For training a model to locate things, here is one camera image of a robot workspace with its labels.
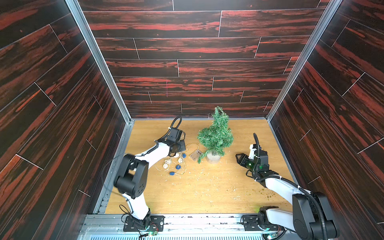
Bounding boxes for string lights with ball ornaments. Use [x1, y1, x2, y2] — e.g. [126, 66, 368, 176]
[154, 143, 200, 176]

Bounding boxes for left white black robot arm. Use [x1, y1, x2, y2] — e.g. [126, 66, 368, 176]
[113, 128, 186, 224]

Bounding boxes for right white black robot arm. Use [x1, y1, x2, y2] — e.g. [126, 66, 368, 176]
[236, 144, 340, 240]

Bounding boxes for small green christmas tree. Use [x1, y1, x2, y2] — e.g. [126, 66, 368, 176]
[197, 106, 234, 164]

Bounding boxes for clear plastic battery box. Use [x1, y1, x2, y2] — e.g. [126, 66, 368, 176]
[190, 149, 203, 161]

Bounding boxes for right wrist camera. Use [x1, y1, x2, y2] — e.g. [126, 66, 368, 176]
[249, 144, 260, 160]

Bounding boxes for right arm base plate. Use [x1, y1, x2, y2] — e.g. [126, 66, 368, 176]
[240, 214, 270, 232]

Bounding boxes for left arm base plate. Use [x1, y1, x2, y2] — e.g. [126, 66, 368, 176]
[123, 215, 165, 232]

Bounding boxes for aluminium front rail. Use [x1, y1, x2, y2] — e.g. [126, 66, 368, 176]
[77, 213, 301, 240]

